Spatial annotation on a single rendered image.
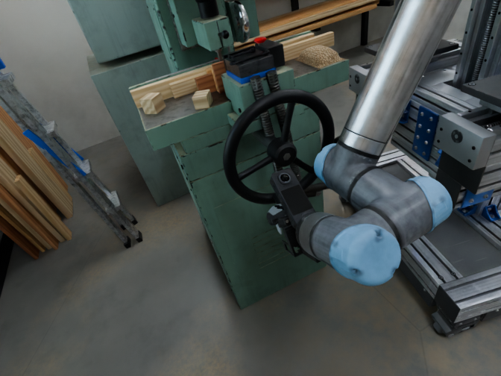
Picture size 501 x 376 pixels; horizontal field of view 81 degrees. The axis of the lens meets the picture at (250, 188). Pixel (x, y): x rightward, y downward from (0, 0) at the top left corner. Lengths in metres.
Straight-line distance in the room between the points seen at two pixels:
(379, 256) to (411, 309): 1.00
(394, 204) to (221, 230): 0.67
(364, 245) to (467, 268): 0.93
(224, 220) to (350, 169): 0.57
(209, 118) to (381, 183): 0.48
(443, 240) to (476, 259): 0.12
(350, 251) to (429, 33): 0.31
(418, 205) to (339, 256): 0.13
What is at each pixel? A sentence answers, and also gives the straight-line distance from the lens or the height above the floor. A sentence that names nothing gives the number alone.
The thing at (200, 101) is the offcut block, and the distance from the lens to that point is 0.78.
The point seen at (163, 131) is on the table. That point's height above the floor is 0.88.
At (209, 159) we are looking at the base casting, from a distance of 0.84.
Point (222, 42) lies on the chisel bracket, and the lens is 0.88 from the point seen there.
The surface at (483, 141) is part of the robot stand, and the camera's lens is 0.84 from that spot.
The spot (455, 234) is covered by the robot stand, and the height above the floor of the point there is 0.21.
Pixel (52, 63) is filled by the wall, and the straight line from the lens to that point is 3.18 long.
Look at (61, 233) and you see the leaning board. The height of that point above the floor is 0.07.
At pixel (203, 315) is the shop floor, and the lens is 1.42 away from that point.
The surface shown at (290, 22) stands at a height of 0.61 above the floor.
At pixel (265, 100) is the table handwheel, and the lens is 0.62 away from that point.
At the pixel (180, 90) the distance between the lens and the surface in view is 0.92.
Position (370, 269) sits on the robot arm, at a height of 0.86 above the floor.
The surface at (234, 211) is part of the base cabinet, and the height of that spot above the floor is 0.54.
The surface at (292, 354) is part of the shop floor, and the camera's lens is 1.27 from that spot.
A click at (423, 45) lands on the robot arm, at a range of 0.51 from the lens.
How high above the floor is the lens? 1.18
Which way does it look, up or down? 38 degrees down
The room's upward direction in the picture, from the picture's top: 14 degrees counter-clockwise
